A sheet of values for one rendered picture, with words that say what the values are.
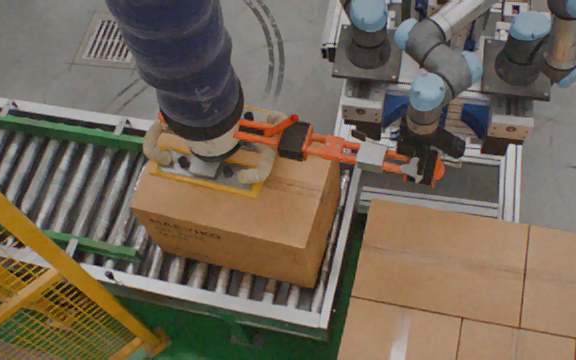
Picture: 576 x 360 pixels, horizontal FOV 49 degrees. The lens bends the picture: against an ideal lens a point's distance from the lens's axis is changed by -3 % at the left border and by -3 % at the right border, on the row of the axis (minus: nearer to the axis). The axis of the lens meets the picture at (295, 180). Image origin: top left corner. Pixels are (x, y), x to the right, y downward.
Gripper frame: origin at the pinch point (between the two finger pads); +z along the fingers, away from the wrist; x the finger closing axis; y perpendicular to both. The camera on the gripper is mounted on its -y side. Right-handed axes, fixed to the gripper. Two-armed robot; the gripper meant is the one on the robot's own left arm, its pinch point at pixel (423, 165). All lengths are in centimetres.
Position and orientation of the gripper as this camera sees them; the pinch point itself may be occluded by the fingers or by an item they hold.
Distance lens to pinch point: 175.1
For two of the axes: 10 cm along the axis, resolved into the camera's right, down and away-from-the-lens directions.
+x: -3.0, 8.6, -4.2
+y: -9.5, -2.3, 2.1
